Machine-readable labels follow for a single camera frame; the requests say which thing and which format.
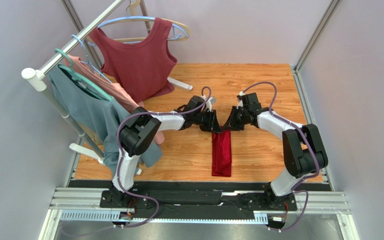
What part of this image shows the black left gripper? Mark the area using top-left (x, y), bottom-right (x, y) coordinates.
top-left (193, 109), bottom-right (224, 134)

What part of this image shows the red cloth napkin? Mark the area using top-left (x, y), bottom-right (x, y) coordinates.
top-left (211, 130), bottom-right (232, 177)

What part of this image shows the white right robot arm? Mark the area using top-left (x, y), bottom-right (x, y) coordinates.
top-left (222, 93), bottom-right (329, 205)

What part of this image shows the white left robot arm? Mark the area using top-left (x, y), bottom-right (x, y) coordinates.
top-left (112, 95), bottom-right (222, 194)

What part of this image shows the maroon tank top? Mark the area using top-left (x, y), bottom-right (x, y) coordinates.
top-left (89, 29), bottom-right (178, 102)

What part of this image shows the pink hanging shirt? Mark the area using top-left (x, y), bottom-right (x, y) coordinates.
top-left (66, 54), bottom-right (166, 145)

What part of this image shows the light blue clothes hanger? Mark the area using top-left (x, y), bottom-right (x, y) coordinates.
top-left (87, 16), bottom-right (191, 49)

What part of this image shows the grey-blue hanging shirt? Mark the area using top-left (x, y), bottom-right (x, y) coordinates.
top-left (48, 64), bottom-right (163, 177)

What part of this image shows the teal clothes hanger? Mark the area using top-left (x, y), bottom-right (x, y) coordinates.
top-left (54, 48), bottom-right (113, 101)

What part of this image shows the white clothes rack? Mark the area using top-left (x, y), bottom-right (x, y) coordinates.
top-left (21, 0), bottom-right (193, 166)

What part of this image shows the blue wire clothes hanger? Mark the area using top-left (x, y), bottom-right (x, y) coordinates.
top-left (71, 34), bottom-right (113, 84)

